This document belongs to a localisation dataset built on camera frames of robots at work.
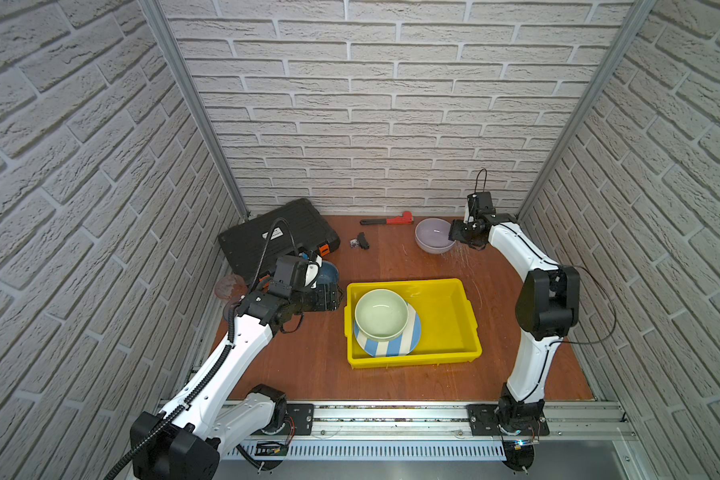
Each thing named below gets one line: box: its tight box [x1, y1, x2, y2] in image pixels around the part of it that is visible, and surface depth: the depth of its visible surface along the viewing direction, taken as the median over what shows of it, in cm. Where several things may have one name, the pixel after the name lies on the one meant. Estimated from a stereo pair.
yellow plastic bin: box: [344, 278, 482, 369], surface depth 89 cm
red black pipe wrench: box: [360, 211, 414, 225], surface depth 120 cm
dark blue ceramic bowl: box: [317, 260, 339, 284], surface depth 99 cm
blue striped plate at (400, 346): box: [354, 302, 421, 358], surface depth 83 cm
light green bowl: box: [354, 288, 410, 339], surface depth 87 cm
